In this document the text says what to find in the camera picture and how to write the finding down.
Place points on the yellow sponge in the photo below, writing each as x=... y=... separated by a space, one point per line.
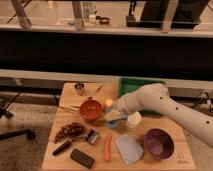
x=112 y=115

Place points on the wooden spoon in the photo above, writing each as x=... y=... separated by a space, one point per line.
x=94 y=94

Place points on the orange carrot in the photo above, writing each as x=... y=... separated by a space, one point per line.
x=107 y=142

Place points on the grey blue cloth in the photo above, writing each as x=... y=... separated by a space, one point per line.
x=129 y=149

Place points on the green plastic tray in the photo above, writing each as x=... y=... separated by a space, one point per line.
x=129 y=85

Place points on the peach coloured fruit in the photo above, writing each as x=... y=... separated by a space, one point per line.
x=108 y=103

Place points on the bunch of dark grapes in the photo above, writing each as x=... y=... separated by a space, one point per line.
x=73 y=129

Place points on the wooden chopsticks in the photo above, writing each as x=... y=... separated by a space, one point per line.
x=70 y=109

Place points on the white paper cup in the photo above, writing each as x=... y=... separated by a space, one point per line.
x=133 y=120

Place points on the blue small cup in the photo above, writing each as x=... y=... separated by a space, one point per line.
x=114 y=124

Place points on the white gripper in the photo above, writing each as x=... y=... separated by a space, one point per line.
x=121 y=106

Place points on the black rectangular block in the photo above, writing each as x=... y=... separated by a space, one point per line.
x=82 y=158

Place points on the purple bowl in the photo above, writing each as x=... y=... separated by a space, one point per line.
x=159 y=144

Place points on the small metal cup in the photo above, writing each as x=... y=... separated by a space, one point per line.
x=79 y=88

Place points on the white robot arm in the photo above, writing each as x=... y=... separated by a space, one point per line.
x=155 y=97

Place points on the orange red bowl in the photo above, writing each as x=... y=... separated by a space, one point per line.
x=91 y=110

